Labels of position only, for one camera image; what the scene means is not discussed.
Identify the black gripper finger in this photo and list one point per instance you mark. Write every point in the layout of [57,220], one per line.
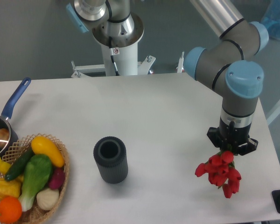
[215,137]
[249,146]

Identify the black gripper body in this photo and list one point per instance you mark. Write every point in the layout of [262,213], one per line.
[233,138]

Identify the red tulip bouquet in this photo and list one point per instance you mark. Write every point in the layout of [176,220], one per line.
[221,172]

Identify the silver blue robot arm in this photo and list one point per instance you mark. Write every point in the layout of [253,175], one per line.
[225,69]

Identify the dark grey ribbed vase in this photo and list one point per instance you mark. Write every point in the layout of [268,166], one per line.
[111,159]

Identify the blue plastic bag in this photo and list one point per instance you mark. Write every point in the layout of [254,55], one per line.
[271,19]

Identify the purple radish toy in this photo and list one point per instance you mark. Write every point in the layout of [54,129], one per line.
[57,179]

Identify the yellow squash toy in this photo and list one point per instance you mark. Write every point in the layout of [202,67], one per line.
[43,145]

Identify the green bok choy toy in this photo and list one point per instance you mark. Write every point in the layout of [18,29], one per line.
[36,174]

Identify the white garlic toy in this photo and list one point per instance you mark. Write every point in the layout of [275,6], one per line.
[47,198]

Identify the woven wicker basket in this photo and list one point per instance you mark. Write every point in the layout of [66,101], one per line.
[36,215]

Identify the green cucumber toy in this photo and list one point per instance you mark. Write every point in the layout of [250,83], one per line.
[19,165]

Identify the yellow banana toy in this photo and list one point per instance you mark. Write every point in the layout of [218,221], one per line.
[4,167]

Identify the brown bread toy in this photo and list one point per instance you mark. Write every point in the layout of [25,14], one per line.
[4,137]

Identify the orange fruit toy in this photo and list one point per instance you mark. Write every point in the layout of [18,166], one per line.
[10,210]

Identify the yellow bell pepper toy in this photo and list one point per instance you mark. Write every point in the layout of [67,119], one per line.
[9,188]

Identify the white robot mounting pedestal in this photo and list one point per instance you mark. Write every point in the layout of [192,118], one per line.
[119,47]

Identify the blue handled saucepan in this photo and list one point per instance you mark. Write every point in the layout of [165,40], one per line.
[7,112]

